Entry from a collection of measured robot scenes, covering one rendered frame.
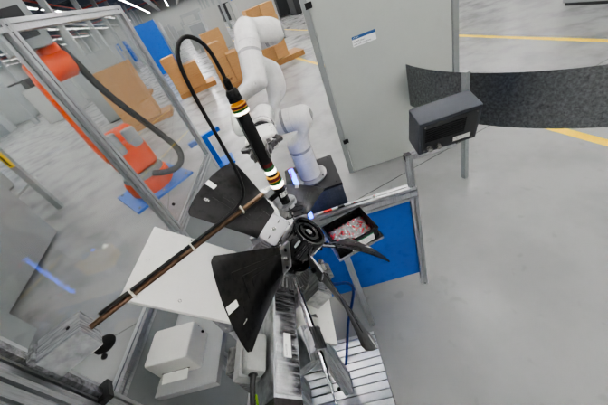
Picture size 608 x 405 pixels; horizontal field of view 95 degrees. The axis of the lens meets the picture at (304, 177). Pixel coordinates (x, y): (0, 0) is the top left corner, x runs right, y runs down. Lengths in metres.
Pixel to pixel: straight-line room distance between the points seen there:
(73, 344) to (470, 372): 1.72
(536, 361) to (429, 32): 2.34
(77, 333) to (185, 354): 0.46
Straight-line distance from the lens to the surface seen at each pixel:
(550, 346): 2.08
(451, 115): 1.29
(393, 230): 1.68
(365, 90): 2.75
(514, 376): 1.98
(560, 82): 2.33
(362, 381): 1.87
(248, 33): 1.15
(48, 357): 0.88
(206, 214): 0.89
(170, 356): 1.25
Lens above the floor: 1.85
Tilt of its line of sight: 34 degrees down
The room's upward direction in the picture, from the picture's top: 22 degrees counter-clockwise
